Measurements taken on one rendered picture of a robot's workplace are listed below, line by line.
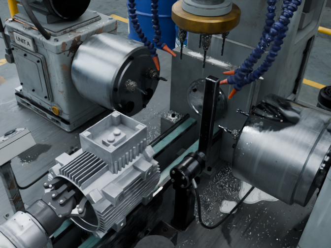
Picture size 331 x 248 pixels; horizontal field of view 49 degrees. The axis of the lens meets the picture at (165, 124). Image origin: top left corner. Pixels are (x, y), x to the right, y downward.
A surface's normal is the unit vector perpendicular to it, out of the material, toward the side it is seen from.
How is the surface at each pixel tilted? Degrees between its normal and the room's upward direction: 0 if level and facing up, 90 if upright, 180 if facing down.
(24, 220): 7
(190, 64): 90
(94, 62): 47
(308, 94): 0
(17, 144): 61
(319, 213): 90
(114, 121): 90
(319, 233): 90
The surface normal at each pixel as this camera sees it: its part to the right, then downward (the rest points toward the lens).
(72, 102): 0.79, 0.39
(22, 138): 0.70, -0.04
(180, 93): -0.61, 0.47
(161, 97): 0.03, -0.79
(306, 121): -0.11, -0.66
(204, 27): -0.11, 0.61
